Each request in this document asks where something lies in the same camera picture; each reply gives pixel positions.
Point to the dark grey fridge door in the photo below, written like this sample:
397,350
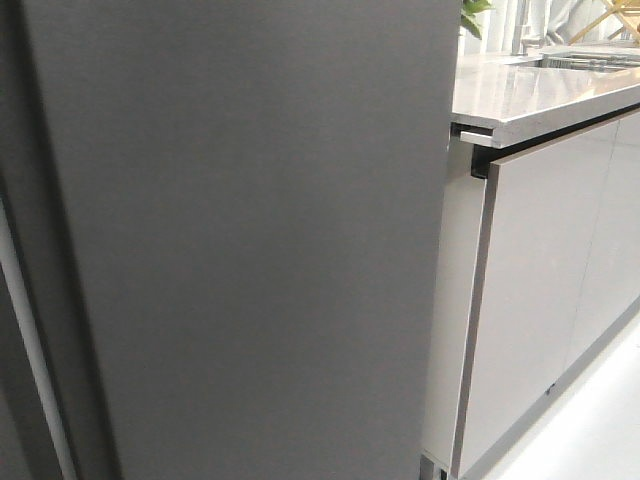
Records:
253,193

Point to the left grey cabinet door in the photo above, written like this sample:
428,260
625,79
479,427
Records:
539,217

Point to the grey cabinet door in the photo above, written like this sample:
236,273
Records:
611,280
539,217

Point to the right grey cabinet door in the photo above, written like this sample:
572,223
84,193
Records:
611,280

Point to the dark grey fridge body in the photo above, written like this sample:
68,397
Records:
40,228

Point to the grey kitchen counter cabinet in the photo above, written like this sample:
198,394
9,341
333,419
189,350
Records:
500,110

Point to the silver gooseneck faucet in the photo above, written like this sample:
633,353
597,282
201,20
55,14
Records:
523,39

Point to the green potted plant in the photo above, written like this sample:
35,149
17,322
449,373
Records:
470,11

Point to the white curtain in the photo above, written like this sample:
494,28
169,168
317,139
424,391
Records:
554,22

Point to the stainless steel sink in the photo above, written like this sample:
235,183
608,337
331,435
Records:
533,58

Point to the wooden folding dish rack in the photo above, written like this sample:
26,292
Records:
612,21

